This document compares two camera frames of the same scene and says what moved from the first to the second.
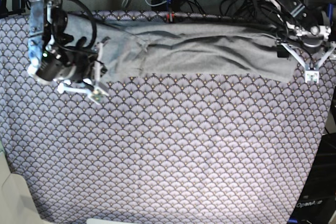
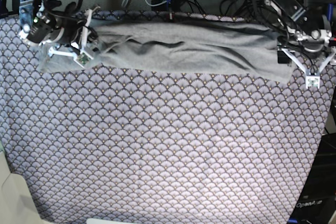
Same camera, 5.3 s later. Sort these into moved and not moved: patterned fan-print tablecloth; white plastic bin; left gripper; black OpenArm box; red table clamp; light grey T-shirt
Moved: light grey T-shirt; left gripper
Not moved: red table clamp; black OpenArm box; patterned fan-print tablecloth; white plastic bin
